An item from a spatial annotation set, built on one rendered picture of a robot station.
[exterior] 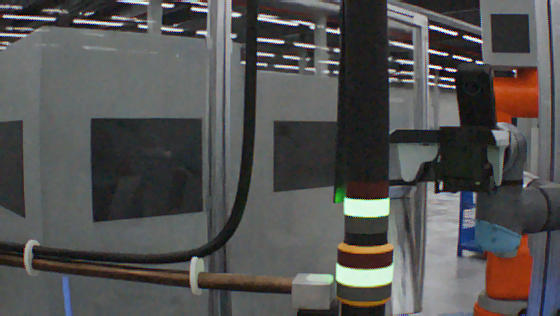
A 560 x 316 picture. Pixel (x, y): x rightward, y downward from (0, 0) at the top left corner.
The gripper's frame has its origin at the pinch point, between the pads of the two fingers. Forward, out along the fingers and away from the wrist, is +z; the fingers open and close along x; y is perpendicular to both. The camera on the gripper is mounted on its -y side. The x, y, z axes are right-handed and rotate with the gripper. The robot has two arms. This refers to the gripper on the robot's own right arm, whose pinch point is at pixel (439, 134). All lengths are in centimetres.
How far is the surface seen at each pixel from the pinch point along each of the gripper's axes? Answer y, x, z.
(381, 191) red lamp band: 4.1, -1.6, 17.6
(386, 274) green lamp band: 10.3, -2.1, 17.4
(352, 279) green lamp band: 10.6, -0.1, 19.1
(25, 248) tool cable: 10.3, 27.0, 30.4
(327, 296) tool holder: 12.1, 1.8, 19.4
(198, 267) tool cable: 10.7, 11.9, 22.7
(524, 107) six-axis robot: -19, 58, -379
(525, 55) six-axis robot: -57, 55, -368
